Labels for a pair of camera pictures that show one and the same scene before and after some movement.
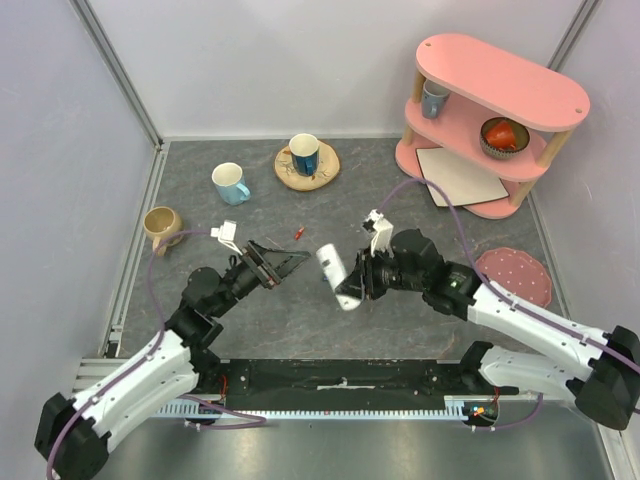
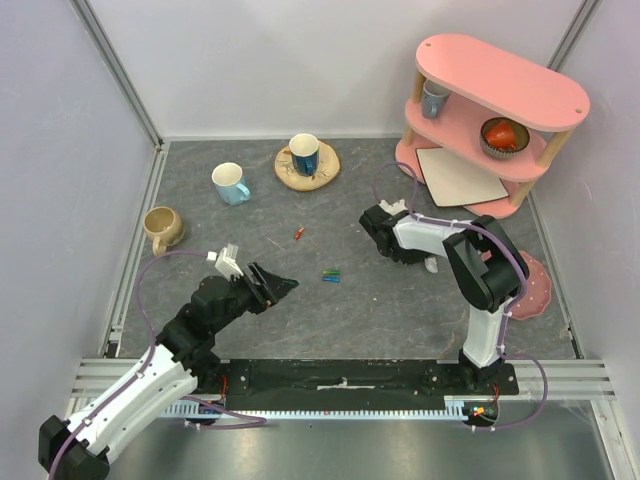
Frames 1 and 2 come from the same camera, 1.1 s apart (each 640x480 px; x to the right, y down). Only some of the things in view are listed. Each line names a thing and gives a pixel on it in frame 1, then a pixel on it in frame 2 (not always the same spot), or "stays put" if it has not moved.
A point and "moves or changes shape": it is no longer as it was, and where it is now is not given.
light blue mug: (226, 177) stays put
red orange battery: (298, 234) stays put
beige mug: (160, 222) stays put
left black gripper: (271, 265) → (269, 292)
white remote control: (334, 271) moves or changes shape
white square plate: (462, 182) stays put
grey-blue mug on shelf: (434, 98) stays put
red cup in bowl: (501, 136) stays put
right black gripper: (367, 275) → (378, 232)
